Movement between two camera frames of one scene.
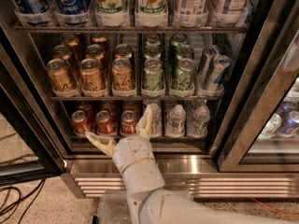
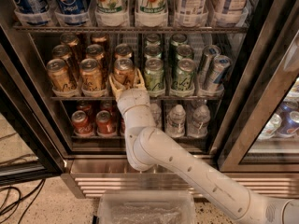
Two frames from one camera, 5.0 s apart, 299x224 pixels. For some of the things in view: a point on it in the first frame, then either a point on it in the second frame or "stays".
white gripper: x=132 y=152 → x=133 y=97
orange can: x=121 y=74 stays
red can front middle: x=105 y=123 stays
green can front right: x=184 y=79 stays
